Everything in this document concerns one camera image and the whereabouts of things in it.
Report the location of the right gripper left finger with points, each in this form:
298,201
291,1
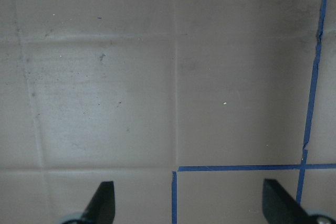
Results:
100,209

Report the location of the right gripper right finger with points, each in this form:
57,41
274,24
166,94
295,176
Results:
280,208

